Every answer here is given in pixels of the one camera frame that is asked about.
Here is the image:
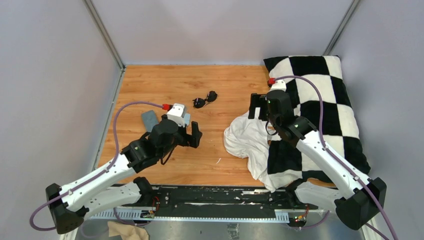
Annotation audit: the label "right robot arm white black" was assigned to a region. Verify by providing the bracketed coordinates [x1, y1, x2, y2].
[248, 90, 387, 230]

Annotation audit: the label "black white checkered pillow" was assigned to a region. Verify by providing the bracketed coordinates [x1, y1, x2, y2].
[263, 55, 371, 185]

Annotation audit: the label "black round sunglasses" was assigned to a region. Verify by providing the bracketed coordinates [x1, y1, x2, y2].
[192, 90, 218, 109]

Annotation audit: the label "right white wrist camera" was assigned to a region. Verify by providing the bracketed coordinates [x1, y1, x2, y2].
[269, 79, 287, 92]

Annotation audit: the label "beige crumpled cloth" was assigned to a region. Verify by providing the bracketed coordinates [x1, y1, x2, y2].
[107, 221, 150, 240]

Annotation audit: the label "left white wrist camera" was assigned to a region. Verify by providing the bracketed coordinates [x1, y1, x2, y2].
[166, 103, 187, 127]

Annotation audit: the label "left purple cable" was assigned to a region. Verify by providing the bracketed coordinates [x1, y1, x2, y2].
[29, 100, 173, 232]

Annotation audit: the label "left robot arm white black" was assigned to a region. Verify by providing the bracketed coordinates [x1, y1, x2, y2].
[45, 119, 203, 235]

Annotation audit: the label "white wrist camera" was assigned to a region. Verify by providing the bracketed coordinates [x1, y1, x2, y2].
[166, 103, 187, 127]
[269, 79, 287, 92]

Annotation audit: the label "white crumpled cloth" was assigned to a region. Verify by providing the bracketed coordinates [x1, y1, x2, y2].
[223, 112, 302, 192]

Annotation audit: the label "light blue cleaning cloth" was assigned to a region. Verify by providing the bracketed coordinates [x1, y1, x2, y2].
[183, 112, 191, 127]

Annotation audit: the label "black metal base rail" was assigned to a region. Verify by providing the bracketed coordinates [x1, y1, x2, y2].
[91, 185, 326, 228]

